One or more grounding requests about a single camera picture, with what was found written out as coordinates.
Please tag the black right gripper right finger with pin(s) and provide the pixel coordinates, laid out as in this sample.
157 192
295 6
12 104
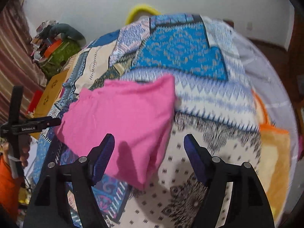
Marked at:
214 173

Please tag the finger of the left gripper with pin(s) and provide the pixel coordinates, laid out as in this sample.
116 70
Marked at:
48 122

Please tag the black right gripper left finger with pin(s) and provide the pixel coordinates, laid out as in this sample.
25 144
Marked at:
84 173

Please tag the pink knit small garment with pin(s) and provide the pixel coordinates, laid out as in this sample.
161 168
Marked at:
138 115

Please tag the person left hand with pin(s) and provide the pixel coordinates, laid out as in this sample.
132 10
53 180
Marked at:
24 147

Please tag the red box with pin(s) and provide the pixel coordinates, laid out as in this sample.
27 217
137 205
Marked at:
34 102

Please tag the brown cardboard box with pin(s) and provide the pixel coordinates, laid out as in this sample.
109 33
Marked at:
49 96

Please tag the striped pink curtain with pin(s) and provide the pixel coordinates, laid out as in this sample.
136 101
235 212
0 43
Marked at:
17 68

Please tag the orange yellow blanket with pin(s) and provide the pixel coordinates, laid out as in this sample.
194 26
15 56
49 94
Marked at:
274 163

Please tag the patchwork patterned bed cover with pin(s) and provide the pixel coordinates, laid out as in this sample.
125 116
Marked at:
213 101

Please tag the green bag clutter pile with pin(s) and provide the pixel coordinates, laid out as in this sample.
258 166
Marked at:
53 45

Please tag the grey checked bed sheet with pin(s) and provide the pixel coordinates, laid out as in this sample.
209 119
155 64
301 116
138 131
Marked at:
269 87

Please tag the yellow curved tube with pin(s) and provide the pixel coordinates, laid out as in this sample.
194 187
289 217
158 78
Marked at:
138 10

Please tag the white wall socket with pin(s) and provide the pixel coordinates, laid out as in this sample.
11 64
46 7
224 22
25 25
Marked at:
249 26

